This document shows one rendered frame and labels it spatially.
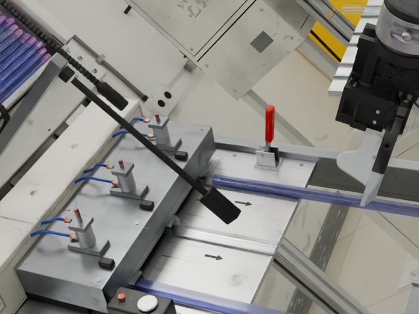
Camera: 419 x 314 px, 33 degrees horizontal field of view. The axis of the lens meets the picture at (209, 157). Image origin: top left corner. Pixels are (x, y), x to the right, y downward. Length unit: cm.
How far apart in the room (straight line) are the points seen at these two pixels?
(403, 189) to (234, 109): 257
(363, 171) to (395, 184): 20
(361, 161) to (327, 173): 22
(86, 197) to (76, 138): 12
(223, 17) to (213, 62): 16
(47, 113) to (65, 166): 12
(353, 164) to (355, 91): 9
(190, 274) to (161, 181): 14
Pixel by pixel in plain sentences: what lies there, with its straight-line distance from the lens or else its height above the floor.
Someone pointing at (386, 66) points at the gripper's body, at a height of 106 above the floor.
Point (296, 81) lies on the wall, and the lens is 402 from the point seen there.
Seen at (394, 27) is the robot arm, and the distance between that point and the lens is 79.
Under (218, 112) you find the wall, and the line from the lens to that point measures 351.
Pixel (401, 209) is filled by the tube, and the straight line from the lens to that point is 98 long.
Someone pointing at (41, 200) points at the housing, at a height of 126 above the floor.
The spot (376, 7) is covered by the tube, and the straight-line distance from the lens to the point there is 131.
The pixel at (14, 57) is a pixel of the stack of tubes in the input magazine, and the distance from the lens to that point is 113.
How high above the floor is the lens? 127
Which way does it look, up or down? 9 degrees down
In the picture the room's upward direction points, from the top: 49 degrees counter-clockwise
